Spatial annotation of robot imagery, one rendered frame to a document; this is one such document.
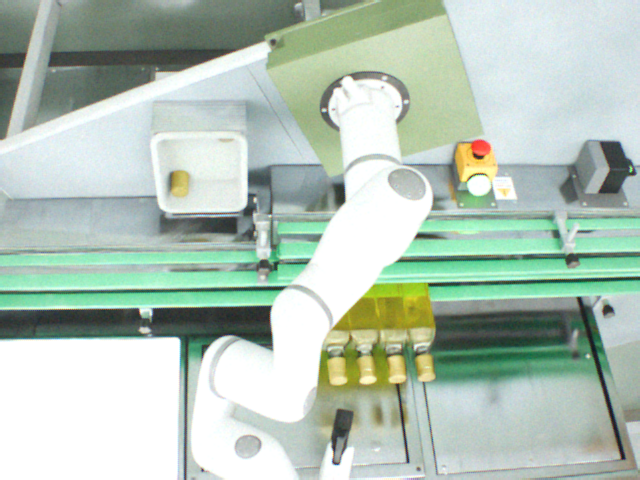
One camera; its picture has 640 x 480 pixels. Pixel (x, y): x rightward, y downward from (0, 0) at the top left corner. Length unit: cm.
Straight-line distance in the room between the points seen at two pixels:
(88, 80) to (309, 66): 108
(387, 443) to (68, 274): 72
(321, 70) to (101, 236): 60
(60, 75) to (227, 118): 95
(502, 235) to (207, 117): 62
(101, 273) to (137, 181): 21
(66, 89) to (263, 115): 88
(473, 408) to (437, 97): 69
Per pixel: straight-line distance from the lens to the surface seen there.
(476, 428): 170
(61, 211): 169
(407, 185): 111
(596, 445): 178
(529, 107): 159
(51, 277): 162
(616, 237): 169
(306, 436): 160
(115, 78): 226
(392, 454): 161
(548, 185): 169
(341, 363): 152
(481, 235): 159
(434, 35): 128
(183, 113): 145
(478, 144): 158
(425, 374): 153
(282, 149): 157
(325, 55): 129
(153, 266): 160
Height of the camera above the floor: 181
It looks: 36 degrees down
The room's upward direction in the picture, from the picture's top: 175 degrees clockwise
